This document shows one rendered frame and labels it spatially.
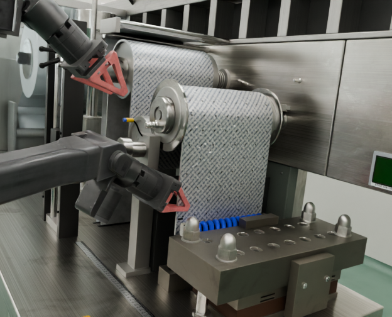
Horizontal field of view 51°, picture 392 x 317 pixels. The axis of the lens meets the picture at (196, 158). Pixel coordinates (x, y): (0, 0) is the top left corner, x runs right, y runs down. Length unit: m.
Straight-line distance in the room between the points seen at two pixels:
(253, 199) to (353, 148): 0.24
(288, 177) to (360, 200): 2.71
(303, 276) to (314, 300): 0.07
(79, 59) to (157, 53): 0.35
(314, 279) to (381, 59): 0.45
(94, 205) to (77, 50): 0.26
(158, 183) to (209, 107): 0.19
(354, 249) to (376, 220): 2.75
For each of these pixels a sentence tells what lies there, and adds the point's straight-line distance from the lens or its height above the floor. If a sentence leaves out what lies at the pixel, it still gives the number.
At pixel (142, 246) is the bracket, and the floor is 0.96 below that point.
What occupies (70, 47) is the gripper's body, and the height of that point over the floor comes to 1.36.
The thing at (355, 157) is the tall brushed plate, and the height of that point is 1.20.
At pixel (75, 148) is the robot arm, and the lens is 0.62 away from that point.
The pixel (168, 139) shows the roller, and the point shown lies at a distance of 0.83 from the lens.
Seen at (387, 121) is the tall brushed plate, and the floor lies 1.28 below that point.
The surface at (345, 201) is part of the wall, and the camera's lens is 3.83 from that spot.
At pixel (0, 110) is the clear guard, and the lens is 1.73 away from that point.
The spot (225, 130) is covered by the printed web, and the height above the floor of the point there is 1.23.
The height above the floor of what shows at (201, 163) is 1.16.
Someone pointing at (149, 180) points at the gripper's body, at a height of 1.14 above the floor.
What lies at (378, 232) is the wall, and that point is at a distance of 3.69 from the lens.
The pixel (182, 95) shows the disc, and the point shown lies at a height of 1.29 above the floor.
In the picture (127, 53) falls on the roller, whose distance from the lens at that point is 1.06.
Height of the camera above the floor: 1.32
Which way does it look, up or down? 10 degrees down
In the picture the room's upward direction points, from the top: 5 degrees clockwise
